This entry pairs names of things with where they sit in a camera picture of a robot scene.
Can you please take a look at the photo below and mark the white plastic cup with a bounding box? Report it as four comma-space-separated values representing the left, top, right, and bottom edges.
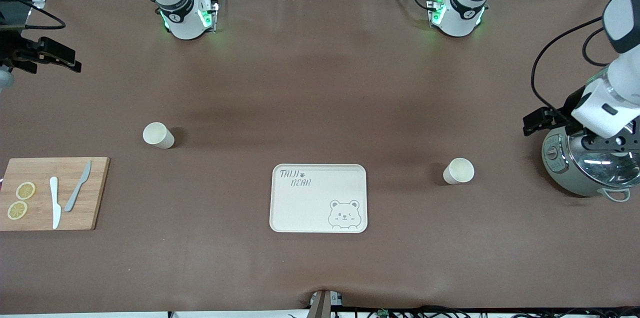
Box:
142, 122, 176, 150
442, 157, 475, 186

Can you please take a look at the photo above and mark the cream bear print tray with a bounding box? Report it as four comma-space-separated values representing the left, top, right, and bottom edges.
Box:
269, 163, 369, 234

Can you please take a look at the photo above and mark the green electric cooking pot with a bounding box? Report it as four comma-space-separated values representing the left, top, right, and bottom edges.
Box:
541, 125, 640, 203

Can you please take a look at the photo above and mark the glass pot lid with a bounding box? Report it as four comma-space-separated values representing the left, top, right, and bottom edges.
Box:
567, 132, 640, 190

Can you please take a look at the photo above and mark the wooden cutting board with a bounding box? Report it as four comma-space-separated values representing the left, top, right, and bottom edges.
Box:
0, 157, 111, 232

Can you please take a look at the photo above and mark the grey plastic knife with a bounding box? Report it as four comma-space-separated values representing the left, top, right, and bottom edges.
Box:
64, 160, 93, 213

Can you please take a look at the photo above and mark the yellow lemon slice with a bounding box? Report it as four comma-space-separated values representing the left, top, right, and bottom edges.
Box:
15, 181, 37, 201
7, 200, 29, 221

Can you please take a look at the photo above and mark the white plastic knife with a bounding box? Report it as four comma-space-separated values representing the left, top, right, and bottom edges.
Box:
49, 176, 62, 230

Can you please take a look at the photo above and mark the brown table cover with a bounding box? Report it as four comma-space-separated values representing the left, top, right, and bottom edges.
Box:
0, 0, 640, 312

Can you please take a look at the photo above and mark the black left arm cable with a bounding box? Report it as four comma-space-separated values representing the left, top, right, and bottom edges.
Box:
582, 28, 612, 68
531, 16, 604, 110

